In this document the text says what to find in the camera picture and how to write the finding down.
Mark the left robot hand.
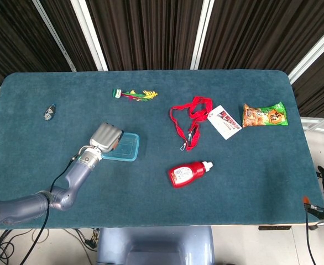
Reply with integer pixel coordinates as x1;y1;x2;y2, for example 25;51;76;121
89;122;124;154

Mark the teal plastic lid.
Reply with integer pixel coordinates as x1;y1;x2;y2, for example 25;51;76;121
101;131;140;162

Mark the colourful feather shuttlecock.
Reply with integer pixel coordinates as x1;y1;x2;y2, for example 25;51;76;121
112;88;159;102

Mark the table control panel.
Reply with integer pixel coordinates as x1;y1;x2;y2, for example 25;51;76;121
258;225;292;231

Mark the teal table cloth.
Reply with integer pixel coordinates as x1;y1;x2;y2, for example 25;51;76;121
0;70;324;230

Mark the red ketchup bottle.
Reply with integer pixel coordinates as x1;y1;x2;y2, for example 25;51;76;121
167;161;214;189

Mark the black power plug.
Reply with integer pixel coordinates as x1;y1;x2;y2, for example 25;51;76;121
75;227;101;251

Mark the green orange snack bag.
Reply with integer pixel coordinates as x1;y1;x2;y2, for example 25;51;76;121
242;101;289;128

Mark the dark brown curtain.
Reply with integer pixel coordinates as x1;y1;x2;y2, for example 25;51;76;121
0;0;324;119

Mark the blue grey robot torso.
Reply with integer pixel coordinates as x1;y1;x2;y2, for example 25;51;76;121
96;226;215;265

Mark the white card red print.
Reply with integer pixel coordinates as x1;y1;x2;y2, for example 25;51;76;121
207;104;242;140

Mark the black right hand cable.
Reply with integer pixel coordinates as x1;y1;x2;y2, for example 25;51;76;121
304;205;317;265

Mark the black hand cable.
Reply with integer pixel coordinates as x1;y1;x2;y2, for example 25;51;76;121
304;205;317;265
20;155;81;265

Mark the black left hand cable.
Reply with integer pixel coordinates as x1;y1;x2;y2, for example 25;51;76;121
20;155;81;265

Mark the grey metal frame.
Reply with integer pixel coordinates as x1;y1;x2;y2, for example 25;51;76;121
300;110;324;136

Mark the red lanyard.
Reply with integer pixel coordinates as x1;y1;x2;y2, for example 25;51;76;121
169;96;214;152

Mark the white frame post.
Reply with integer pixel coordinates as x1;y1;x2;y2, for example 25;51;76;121
70;0;109;72
288;18;324;84
190;0;214;71
31;0;77;73

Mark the floor cable bundle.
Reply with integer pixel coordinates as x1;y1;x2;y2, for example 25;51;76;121
0;227;51;265

